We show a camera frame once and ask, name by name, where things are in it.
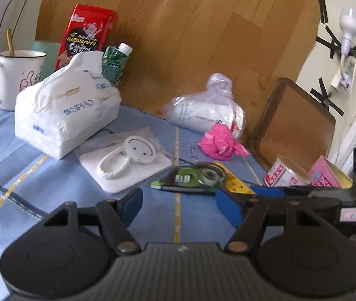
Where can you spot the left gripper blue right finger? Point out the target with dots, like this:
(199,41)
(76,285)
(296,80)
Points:
(233,206)

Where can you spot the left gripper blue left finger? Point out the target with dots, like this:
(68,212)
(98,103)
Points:
(128,207)

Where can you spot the yellow card packet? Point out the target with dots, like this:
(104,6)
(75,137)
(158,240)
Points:
(233,184)

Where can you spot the green correction tape dispenser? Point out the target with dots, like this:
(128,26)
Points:
(201,178)

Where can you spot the smiley hook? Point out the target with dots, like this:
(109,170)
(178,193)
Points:
(121,161)

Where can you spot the pink fluffy scrunchie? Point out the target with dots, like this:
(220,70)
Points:
(218,143)

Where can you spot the pink tin box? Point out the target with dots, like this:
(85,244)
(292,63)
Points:
(324,173)

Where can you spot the clear bag with white roll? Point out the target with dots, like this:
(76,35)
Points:
(215,105)

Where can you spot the brown woven chair back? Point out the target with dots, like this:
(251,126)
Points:
(293,124)

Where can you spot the blue checked tablecloth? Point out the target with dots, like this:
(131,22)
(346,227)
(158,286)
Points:
(32,185)

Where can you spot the white tissue pack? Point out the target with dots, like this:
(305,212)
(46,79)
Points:
(59,113)

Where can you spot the green drink carton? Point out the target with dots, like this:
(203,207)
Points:
(113,62)

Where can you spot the mint green cup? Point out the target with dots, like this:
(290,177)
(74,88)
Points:
(51,50)

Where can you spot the white enamel mug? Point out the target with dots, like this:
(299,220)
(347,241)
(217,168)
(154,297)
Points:
(17,73)

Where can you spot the wooden floor-pattern board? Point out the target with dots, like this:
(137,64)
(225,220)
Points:
(178,44)

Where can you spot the red snack box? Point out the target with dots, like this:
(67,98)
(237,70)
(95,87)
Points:
(87,30)

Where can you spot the white light bulb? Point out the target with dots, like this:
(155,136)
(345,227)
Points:
(347,23)

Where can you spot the wooden spoon in mug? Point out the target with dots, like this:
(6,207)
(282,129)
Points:
(9,36)

